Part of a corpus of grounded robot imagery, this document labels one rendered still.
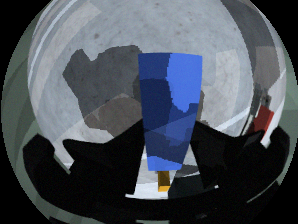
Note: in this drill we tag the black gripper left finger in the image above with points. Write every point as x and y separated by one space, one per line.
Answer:
121 156

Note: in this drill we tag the blue rectangular block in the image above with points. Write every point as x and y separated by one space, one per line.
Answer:
170 87

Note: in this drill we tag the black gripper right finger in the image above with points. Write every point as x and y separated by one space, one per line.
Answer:
216 152

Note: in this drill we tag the yellow block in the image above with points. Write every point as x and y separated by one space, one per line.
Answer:
163 181

